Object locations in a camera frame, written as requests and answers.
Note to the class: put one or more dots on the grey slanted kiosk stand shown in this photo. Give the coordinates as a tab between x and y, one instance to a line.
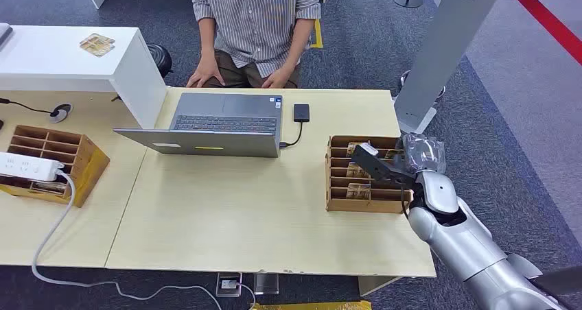
443	44

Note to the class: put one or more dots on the grey open laptop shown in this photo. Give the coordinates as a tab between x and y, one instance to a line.
218	126

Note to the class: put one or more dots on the white power strip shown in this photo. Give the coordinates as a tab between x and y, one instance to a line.
27	166

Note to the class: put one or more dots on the person's right hand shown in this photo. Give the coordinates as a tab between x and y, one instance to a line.
205	71

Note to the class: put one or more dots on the wooden slotted organizer box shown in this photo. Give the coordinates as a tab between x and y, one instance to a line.
88	162

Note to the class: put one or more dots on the black external drive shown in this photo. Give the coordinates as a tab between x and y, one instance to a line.
301	112

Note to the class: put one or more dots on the red barrier belt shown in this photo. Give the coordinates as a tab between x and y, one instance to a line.
548	19

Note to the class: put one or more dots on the person's left hand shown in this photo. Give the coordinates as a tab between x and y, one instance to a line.
277	78

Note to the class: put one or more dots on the wooden card organizer with cards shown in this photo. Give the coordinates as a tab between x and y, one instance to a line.
338	199

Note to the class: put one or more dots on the white table leg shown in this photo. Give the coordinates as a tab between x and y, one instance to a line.
377	285

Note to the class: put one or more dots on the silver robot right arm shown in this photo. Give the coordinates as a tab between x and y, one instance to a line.
473	249

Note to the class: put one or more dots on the yellow sheet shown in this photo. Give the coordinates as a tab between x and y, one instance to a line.
313	305

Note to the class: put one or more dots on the gold patterned card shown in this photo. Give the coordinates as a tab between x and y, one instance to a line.
394	154
97	44
358	191
357	170

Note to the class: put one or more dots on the person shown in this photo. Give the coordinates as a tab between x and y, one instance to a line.
257	21

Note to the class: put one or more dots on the person's left forearm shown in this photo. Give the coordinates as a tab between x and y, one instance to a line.
298	42

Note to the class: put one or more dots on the clear plastic bracket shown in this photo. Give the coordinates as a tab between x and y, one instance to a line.
266	283

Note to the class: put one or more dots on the white raised counter box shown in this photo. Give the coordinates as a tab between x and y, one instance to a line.
68	65

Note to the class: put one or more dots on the person's right forearm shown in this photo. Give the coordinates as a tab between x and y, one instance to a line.
207	37

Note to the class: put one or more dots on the metal floor socket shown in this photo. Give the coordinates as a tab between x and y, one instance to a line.
228	284

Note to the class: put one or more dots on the dark device edge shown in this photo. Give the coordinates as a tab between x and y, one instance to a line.
4	33

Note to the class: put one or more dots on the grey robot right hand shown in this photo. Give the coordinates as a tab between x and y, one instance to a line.
424	154

